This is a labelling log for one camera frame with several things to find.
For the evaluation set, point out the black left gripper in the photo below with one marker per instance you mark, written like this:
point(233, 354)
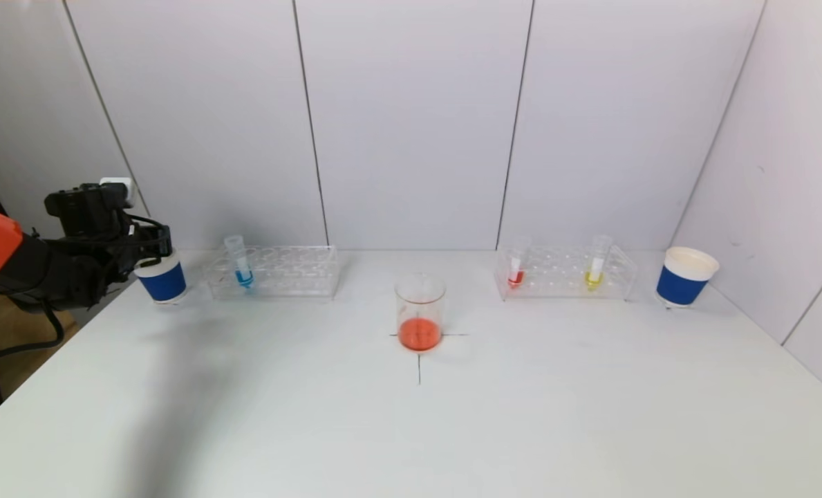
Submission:
point(160, 243)

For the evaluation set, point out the test tube with blue pigment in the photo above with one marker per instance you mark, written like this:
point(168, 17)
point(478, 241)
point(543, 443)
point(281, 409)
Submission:
point(243, 270)

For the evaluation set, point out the clear glass beaker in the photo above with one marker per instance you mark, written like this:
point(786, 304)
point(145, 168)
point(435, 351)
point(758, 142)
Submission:
point(419, 318)

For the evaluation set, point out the orange and black left arm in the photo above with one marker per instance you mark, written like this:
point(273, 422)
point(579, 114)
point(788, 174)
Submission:
point(30, 273)

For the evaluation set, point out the test tube with red pigment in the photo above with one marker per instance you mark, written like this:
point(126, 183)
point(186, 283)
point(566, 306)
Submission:
point(516, 273)

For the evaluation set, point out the test tube with yellow pigment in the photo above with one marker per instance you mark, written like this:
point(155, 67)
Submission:
point(594, 270)

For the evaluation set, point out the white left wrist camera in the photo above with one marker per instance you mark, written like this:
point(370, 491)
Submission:
point(120, 188)

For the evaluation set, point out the blue and white paper cup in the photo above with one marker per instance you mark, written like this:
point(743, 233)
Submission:
point(684, 283)
point(164, 282)

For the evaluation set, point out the clear acrylic test tube rack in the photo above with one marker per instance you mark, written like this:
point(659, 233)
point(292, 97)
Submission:
point(563, 277)
point(290, 273)

